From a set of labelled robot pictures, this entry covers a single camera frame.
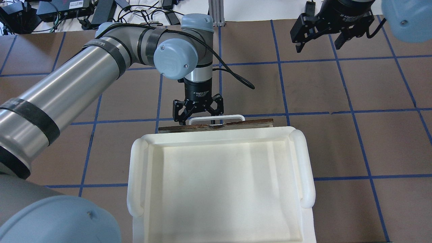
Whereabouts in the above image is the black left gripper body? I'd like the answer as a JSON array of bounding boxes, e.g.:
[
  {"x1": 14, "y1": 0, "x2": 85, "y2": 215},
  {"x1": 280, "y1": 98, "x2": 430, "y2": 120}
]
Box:
[{"x1": 173, "y1": 79, "x2": 224, "y2": 117}]

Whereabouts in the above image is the white drawer handle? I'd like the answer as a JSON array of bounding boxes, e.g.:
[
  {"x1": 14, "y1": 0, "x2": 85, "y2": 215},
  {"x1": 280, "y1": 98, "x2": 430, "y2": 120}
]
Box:
[{"x1": 186, "y1": 115, "x2": 246, "y2": 126}]

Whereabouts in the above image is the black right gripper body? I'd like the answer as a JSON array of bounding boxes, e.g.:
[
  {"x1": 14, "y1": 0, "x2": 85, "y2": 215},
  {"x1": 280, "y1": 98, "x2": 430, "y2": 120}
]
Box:
[{"x1": 290, "y1": 0, "x2": 375, "y2": 43}]

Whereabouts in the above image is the aluminium frame post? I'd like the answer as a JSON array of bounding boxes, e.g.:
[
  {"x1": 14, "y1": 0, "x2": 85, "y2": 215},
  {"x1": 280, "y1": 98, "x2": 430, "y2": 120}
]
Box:
[{"x1": 208, "y1": 0, "x2": 225, "y2": 27}]

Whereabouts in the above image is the light wood drawer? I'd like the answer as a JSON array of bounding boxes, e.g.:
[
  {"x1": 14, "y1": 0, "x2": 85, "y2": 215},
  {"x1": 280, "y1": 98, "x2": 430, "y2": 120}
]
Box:
[{"x1": 158, "y1": 118, "x2": 274, "y2": 134}]

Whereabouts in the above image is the black power adapter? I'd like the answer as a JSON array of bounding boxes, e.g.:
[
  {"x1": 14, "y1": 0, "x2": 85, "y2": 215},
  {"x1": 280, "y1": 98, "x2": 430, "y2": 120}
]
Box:
[{"x1": 304, "y1": 0, "x2": 316, "y2": 17}]

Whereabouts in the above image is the white plastic storage bin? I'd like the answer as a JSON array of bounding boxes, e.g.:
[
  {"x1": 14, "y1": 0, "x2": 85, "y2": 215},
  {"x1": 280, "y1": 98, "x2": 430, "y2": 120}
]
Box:
[{"x1": 127, "y1": 127, "x2": 317, "y2": 243}]

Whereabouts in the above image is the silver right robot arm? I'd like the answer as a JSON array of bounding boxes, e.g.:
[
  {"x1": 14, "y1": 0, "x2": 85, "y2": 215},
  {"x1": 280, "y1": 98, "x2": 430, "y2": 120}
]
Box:
[{"x1": 290, "y1": 0, "x2": 432, "y2": 53}]

